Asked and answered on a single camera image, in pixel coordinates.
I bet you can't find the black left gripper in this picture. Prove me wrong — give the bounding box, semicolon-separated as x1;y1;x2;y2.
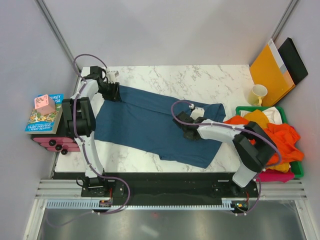
97;81;122;103

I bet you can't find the blue t shirt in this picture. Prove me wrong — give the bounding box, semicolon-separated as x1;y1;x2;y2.
94;86;222;168

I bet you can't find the orange t shirt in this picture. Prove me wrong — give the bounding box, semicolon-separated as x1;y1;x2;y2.
225;115;305;173

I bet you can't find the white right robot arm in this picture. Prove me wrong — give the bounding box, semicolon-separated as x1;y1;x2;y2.
173;111;281;197

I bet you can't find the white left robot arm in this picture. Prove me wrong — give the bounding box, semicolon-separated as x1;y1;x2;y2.
61;66;121;197

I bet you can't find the black box under book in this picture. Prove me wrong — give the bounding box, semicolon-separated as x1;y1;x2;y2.
61;98;75;138

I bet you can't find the yellow t shirt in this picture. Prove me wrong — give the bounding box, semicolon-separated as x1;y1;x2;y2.
243;109;292;174

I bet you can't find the pink black dumbbell set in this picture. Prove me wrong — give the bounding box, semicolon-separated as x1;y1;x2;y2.
31;134;80;155

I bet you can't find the pink dice cube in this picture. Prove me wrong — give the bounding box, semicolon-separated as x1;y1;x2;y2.
34;94;56;116

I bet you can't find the yellow mug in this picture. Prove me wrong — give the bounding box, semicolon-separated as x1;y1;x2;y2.
247;84;268;107

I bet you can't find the blue paperback book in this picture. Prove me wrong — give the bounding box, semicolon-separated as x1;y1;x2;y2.
24;93;64;135

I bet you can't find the white t shirt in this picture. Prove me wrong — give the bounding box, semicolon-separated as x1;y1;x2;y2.
263;106;283;125

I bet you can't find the pink t shirt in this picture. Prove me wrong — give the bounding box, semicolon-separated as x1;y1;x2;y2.
258;170;295;183

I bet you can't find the orange folder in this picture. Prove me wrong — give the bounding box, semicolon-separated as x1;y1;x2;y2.
249;39;296;107

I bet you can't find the green plastic bin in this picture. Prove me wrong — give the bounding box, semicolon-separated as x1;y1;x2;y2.
235;106;304;178

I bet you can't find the black flat box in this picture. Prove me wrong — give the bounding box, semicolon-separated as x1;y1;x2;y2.
278;37;309;85

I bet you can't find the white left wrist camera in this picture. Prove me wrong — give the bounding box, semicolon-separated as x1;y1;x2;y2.
106;70;119;83

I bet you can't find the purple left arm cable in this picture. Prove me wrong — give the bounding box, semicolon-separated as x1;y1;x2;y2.
46;53;131;227

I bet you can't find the white cable duct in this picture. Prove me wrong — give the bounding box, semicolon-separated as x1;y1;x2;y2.
46;199;237;211

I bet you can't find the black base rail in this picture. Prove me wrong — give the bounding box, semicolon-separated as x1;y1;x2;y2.
79;171;260;206

